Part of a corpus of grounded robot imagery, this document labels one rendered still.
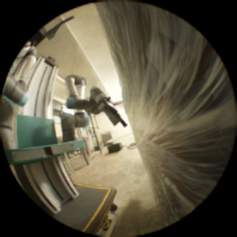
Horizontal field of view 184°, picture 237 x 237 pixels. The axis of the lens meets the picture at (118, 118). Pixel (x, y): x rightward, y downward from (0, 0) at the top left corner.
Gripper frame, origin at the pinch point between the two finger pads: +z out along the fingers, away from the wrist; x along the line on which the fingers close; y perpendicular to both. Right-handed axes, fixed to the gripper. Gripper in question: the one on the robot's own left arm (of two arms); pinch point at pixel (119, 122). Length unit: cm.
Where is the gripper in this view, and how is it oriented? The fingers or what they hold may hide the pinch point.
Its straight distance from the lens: 36.0
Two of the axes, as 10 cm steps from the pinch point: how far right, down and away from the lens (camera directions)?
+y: 7.2, -6.7, -1.7
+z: 5.8, 7.2, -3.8
